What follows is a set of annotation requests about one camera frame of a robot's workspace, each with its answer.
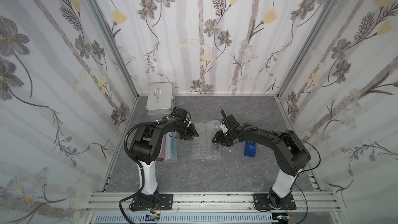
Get blue tape dispenser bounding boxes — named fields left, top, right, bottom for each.
left=244, top=141, right=257, bottom=158

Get bubble wrap sheet stack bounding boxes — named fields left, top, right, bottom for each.
left=191, top=120, right=222, bottom=161

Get black corrugated cable hose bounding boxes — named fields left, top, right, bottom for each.
left=123, top=121, right=162, bottom=166

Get white slotted cable duct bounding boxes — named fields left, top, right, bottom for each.
left=93, top=213, right=279, bottom=224

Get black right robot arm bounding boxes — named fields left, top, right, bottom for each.
left=212, top=124, right=311, bottom=200

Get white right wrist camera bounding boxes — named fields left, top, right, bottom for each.
left=220, top=123, right=228, bottom=133

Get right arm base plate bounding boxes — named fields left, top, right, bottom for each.
left=252, top=194, right=297, bottom=211

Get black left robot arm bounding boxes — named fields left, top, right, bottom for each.
left=123, top=107, right=198, bottom=196

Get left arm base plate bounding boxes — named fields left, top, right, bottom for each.
left=129, top=193, right=174, bottom=212

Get silver metal first-aid case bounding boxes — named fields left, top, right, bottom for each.
left=146, top=82, right=175, bottom=115

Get aluminium frame rail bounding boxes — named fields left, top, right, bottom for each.
left=85, top=191, right=341, bottom=213

